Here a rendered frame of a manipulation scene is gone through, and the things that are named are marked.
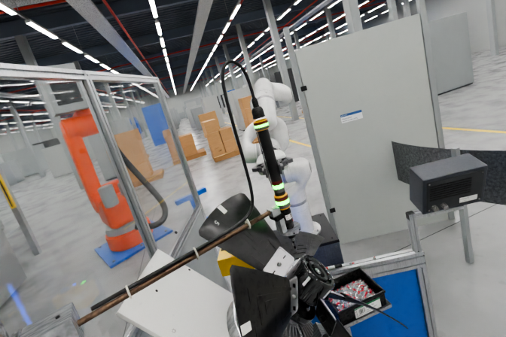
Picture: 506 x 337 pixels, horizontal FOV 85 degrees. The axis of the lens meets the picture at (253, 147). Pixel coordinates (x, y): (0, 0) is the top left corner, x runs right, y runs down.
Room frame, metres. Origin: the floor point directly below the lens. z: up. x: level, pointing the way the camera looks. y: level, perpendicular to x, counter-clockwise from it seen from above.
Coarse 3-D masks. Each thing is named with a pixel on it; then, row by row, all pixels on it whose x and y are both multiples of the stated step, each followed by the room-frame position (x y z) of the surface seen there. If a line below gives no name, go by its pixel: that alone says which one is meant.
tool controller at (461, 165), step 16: (448, 160) 1.11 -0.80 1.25; (464, 160) 1.08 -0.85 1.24; (416, 176) 1.08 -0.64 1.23; (432, 176) 1.05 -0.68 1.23; (448, 176) 1.03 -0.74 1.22; (464, 176) 1.03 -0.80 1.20; (480, 176) 1.03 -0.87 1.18; (416, 192) 1.11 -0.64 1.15; (432, 192) 1.05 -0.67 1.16; (448, 192) 1.05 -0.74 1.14; (464, 192) 1.05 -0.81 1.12; (480, 192) 1.05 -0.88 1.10; (432, 208) 1.06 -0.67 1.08; (448, 208) 1.08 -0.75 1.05
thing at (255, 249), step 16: (240, 208) 0.85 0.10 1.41; (256, 208) 0.87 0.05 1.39; (208, 224) 0.78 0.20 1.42; (224, 224) 0.79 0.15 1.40; (256, 224) 0.81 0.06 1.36; (208, 240) 0.75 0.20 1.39; (240, 240) 0.77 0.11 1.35; (256, 240) 0.77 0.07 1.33; (272, 240) 0.78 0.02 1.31; (240, 256) 0.74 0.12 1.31; (256, 256) 0.74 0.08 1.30; (272, 256) 0.75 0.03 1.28
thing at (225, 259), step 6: (222, 252) 1.20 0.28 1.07; (222, 258) 1.15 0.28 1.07; (228, 258) 1.14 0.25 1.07; (234, 258) 1.14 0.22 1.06; (222, 264) 1.14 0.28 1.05; (228, 264) 1.14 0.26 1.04; (234, 264) 1.14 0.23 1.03; (240, 264) 1.14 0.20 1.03; (246, 264) 1.13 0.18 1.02; (222, 270) 1.14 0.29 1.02; (228, 270) 1.14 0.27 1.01
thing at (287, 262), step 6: (276, 252) 0.76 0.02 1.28; (282, 252) 0.76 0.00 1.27; (276, 258) 0.75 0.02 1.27; (282, 258) 0.75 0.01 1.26; (288, 258) 0.75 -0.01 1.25; (270, 264) 0.74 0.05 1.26; (276, 264) 0.74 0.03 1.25; (282, 264) 0.74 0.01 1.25; (288, 264) 0.74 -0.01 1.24; (264, 270) 0.73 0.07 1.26; (270, 270) 0.73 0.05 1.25; (276, 270) 0.73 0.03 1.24; (282, 270) 0.73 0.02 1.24; (288, 270) 0.73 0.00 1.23; (282, 276) 0.72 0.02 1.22
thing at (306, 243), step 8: (304, 232) 1.04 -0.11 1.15; (280, 240) 0.98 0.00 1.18; (288, 240) 0.97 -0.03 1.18; (296, 240) 0.96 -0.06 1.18; (304, 240) 0.95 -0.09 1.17; (312, 240) 0.96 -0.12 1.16; (320, 240) 0.97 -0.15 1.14; (288, 248) 0.91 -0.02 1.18; (304, 248) 0.88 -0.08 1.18; (312, 248) 0.88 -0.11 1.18; (296, 256) 0.85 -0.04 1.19; (312, 256) 0.83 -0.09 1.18
